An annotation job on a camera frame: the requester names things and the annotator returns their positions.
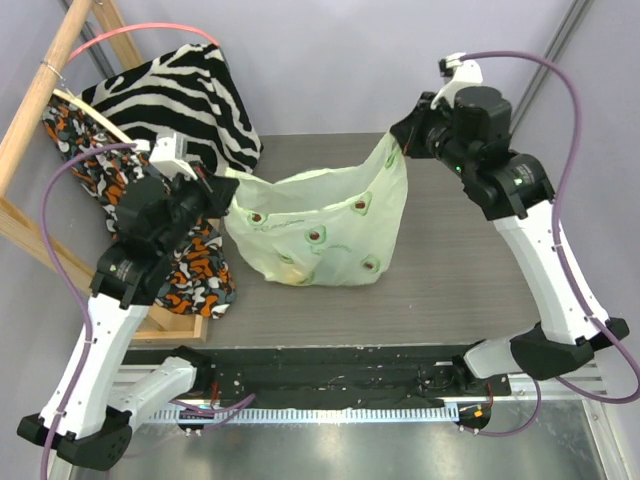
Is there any light green plastic bag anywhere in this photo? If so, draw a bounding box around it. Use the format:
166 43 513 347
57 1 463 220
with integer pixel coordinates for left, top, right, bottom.
224 133 408 286

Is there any yellow lemon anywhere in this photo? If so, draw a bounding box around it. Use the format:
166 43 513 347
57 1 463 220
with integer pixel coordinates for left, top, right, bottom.
280 268 308 285

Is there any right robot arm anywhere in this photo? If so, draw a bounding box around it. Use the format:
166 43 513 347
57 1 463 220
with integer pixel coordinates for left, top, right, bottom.
391 86 629 380

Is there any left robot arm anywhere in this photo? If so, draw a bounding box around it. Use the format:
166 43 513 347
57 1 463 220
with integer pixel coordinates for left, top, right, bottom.
17 169 239 471

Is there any orange camouflage cloth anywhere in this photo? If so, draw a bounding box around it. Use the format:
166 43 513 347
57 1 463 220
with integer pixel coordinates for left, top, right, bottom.
42 95 236 319

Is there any zebra pattern cloth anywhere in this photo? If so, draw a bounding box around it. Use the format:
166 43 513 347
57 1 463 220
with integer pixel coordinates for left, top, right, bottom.
81 44 263 173

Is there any pink hanger hoop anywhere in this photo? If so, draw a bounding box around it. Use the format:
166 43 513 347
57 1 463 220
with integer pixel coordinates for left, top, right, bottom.
65 22 221 65

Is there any cream hanger hoop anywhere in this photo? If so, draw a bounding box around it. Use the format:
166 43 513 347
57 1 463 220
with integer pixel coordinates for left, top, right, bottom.
52 88 133 143

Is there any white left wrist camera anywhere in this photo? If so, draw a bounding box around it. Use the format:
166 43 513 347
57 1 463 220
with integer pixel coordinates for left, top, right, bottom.
134 132 197 180

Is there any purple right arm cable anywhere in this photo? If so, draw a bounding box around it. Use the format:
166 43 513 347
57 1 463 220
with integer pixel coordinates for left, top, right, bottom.
459 49 640 437

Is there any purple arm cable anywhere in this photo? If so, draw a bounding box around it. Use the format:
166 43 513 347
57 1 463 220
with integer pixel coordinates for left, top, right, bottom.
459 49 640 437
38 141 256 480

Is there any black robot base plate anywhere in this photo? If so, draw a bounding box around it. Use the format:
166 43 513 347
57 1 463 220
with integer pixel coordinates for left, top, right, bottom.
119 341 512 407

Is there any wooden clothes rack frame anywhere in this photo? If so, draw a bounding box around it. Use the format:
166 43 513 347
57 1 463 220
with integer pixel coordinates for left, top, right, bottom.
0 0 209 344

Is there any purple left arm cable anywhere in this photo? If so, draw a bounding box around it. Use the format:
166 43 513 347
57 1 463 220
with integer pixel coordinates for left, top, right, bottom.
38 141 256 480

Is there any slotted cable duct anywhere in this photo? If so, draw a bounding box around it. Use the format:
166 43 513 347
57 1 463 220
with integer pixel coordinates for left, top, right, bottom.
147 403 459 425

